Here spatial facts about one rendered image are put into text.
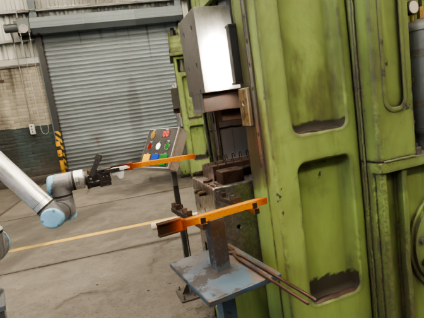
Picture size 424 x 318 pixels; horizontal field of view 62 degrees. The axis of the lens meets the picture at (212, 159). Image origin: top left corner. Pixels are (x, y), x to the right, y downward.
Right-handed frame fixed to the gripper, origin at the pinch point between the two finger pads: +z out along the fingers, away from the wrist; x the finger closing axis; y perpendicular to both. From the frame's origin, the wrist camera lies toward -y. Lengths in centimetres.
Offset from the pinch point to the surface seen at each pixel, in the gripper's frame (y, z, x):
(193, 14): -66, 43, 11
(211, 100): -25, 47, 7
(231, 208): 14, 29, 63
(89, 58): -181, 10, -800
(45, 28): -259, -77, -778
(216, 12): -66, 54, 12
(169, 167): 11.2, 27.6, -37.3
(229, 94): -27, 57, 7
